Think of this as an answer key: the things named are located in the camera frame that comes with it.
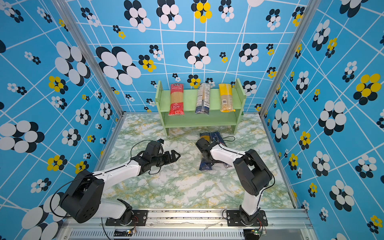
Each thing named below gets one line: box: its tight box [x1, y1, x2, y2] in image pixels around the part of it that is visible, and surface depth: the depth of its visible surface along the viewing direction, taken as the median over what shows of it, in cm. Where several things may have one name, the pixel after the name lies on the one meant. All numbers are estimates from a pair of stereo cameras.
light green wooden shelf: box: [155, 78, 247, 136], surface depth 93 cm
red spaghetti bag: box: [168, 83, 185, 116], surface depth 88 cm
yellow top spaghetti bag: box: [219, 83, 236, 113], surface depth 87 cm
